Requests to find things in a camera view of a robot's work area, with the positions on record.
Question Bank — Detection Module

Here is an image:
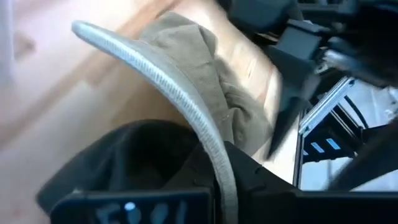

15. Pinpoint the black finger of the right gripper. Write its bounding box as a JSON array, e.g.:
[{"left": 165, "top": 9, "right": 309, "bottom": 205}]
[
  {"left": 273, "top": 18, "right": 331, "bottom": 60},
  {"left": 266, "top": 45, "right": 322, "bottom": 161}
]

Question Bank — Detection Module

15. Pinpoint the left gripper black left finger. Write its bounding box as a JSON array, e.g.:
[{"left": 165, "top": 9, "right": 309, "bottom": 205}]
[{"left": 51, "top": 142, "right": 218, "bottom": 224}]

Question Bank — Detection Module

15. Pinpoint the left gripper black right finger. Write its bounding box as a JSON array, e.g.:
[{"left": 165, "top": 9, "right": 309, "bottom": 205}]
[{"left": 224, "top": 141, "right": 398, "bottom": 224}]

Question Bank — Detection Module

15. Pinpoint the beige baseball cap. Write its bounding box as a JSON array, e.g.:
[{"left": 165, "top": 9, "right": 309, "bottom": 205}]
[{"left": 71, "top": 11, "right": 275, "bottom": 224}]

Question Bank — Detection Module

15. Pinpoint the black box with labels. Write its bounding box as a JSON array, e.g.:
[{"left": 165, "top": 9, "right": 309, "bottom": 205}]
[{"left": 300, "top": 130, "right": 368, "bottom": 164}]

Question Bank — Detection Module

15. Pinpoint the silver aluminium frame rail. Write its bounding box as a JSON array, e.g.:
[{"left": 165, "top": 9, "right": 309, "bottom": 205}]
[{"left": 297, "top": 77, "right": 356, "bottom": 138}]

